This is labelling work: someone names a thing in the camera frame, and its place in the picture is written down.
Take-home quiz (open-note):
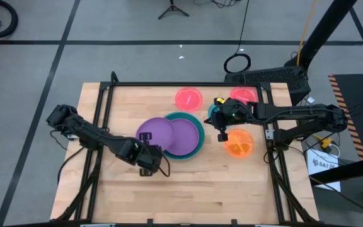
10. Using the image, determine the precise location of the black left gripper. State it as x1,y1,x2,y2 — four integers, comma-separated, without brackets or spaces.
135,131,165,177

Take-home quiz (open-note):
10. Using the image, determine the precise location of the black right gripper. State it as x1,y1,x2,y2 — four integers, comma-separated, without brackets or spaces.
204,96,256,143

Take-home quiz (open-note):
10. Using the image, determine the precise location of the small teal translucent plate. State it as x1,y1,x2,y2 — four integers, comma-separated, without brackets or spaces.
207,103,221,120

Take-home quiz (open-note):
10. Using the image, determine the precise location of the large teal plastic plate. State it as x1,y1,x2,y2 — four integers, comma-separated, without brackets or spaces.
161,111,206,161

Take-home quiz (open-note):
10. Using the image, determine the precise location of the purple plastic plate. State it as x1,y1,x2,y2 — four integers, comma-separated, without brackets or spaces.
135,117,175,153
165,118,200,156

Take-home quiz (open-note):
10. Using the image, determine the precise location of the small pink translucent plate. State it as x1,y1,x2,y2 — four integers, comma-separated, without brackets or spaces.
174,87,204,113
229,86,259,105

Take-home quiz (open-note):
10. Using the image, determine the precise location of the small orange translucent plate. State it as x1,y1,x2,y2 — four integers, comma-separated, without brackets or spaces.
224,128,255,159

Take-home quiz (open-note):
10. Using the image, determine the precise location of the white printed box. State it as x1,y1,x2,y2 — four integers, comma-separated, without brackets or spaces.
306,148,342,192

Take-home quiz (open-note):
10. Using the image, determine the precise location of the black tripod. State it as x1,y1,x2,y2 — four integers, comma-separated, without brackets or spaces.
158,0,190,20

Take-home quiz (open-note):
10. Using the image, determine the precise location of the thick black pole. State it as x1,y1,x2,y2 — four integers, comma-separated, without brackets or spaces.
284,0,357,69

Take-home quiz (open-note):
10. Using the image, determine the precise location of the black diagonal beam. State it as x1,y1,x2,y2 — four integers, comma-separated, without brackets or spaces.
309,153,363,187

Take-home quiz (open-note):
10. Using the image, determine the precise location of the black mat with striped edge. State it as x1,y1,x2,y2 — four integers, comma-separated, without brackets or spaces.
328,74,363,193

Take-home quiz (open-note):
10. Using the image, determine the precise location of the black aluminium table frame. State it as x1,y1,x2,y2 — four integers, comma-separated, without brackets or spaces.
55,71,320,225

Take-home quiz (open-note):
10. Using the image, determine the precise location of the black coiled floor cable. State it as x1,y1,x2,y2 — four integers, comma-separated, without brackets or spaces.
223,0,251,74

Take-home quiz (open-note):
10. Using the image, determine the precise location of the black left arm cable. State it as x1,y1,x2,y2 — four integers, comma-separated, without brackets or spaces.
49,129,86,187

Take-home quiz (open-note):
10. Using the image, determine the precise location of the yellow cable connector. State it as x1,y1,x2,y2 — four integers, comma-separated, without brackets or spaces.
313,134,334,149

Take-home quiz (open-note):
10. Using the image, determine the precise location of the yellow cable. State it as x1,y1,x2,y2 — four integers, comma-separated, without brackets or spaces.
296,0,318,66

